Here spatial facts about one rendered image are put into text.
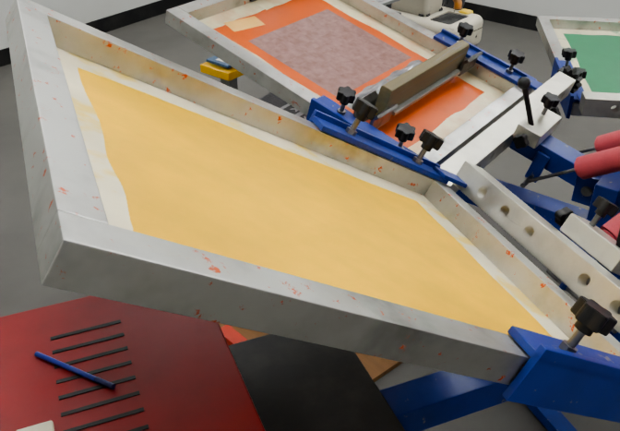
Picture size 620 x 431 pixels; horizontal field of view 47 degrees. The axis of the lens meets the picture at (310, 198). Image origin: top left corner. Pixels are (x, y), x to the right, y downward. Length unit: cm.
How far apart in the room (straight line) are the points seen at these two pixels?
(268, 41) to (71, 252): 146
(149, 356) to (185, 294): 52
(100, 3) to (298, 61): 399
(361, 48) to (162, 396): 124
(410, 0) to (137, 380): 228
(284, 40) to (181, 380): 113
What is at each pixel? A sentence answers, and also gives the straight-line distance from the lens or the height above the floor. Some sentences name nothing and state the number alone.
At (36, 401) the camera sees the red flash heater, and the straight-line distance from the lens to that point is 103.
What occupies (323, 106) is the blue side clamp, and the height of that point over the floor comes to 115.
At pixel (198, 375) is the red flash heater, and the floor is 110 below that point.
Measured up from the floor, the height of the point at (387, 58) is 112.
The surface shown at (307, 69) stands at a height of 114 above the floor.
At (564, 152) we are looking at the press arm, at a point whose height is 106.
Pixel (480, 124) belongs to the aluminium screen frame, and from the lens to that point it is 176.
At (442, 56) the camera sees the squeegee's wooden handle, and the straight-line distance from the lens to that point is 183.
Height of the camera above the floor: 182
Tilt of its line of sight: 32 degrees down
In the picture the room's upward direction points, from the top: straight up
